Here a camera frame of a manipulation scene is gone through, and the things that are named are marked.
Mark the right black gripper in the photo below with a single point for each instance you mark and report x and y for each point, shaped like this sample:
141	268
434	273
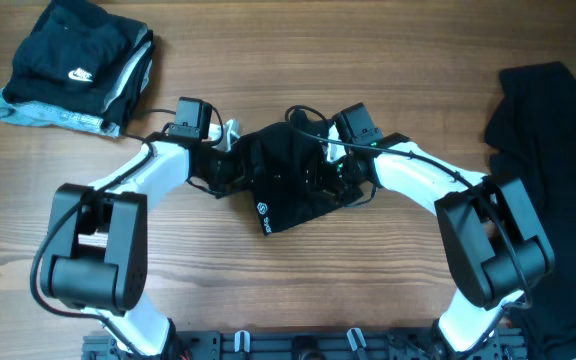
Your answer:
329	170

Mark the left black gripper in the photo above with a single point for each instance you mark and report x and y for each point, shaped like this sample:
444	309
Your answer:
241	170

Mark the black polo shirt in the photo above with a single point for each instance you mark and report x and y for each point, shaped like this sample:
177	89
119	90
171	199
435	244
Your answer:
276	158

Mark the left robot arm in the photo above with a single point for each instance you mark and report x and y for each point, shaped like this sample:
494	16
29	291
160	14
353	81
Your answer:
93	261

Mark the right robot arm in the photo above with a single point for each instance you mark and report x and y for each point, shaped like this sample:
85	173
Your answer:
495	245

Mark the folded black grey-trimmed shirt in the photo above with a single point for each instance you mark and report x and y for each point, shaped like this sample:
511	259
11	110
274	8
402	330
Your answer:
122	72

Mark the folded black Nike garment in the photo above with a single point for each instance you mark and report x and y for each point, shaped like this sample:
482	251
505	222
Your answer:
65	61

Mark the black shirt pile right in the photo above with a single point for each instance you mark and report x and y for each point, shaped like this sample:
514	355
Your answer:
533	133

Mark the folded grey garment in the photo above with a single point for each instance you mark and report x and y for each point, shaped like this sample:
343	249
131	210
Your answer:
38	114

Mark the right white rail clip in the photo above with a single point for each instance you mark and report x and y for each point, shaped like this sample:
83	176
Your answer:
356	340

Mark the white rail clip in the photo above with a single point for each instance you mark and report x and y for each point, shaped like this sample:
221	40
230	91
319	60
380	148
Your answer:
242	342
356	340

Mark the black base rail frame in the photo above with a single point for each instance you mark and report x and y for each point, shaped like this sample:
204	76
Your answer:
393	344

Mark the left white rail clip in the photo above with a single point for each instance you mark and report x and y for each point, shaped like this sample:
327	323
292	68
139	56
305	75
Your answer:
242	342

